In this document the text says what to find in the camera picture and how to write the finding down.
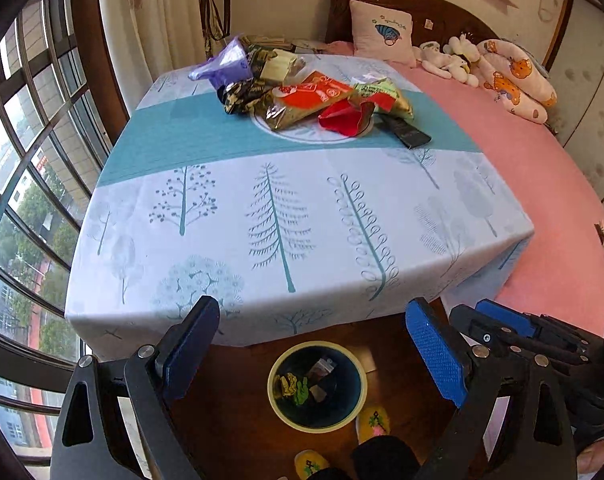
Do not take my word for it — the beige curtain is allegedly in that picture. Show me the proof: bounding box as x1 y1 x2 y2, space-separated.
99 0 207 126

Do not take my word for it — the pink square pillow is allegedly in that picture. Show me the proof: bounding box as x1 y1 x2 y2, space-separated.
349 0 417 68

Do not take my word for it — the tree print tablecloth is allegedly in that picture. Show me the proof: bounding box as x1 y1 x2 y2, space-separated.
64 52 535 361

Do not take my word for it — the metal framed window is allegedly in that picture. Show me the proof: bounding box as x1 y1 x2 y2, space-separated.
0 0 113 466

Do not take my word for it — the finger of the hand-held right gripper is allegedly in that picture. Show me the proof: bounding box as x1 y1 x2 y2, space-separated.
476 299 604 357
449 304 602 378

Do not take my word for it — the wooden framed sliding door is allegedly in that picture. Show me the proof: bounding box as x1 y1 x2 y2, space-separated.
542 0 604 221

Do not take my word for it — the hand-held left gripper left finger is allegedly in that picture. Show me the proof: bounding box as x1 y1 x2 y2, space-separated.
49 296 221 480

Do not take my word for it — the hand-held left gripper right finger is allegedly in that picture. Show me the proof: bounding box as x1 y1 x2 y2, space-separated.
404 297 580 480

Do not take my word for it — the yellow green wrapper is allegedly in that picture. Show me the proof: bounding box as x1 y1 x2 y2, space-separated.
274 372 313 407

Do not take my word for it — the yellow slipper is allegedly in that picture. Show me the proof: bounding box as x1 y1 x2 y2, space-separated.
357 406 393 443
294 450 331 480

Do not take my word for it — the green snack packet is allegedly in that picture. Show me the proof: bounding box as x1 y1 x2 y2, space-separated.
352 79 415 120

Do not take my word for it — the olive gold snack packet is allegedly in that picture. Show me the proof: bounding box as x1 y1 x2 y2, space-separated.
264 95 327 133

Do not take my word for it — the stack of papers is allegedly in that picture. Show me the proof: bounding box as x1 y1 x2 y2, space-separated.
244 34 327 56

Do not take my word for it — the yellow black floral wrapper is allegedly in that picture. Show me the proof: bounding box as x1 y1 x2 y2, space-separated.
217 80 275 116

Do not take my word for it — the black remote control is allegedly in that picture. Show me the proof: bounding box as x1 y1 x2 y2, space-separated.
377 114 433 150

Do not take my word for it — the blue trash bin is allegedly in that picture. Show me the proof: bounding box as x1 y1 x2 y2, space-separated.
267 341 369 433

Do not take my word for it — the pink bed sheet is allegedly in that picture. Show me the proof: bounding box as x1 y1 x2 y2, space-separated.
327 40 604 461

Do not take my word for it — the bear print bolster cushion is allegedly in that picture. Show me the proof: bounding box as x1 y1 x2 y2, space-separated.
476 39 558 125

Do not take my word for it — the purple plastic bag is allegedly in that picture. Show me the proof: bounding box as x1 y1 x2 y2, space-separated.
188 35 255 93

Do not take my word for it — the orange noodle packet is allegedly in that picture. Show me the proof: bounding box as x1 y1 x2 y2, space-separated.
272 72 357 113

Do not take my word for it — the red snack packet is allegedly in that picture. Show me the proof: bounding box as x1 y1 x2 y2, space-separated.
318 100 377 138

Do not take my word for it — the dark green white packet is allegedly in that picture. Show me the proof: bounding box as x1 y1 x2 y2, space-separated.
247 45 307 86

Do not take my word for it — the hanging handbag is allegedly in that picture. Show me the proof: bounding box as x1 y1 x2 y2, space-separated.
197 0 233 58

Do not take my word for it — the person's right forearm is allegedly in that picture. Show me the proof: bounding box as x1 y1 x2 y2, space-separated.
576 435 604 477

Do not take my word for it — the wooden headboard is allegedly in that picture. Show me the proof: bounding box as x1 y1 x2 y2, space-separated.
326 0 500 61

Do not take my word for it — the person's leg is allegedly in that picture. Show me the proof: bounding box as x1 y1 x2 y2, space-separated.
307 435 423 480

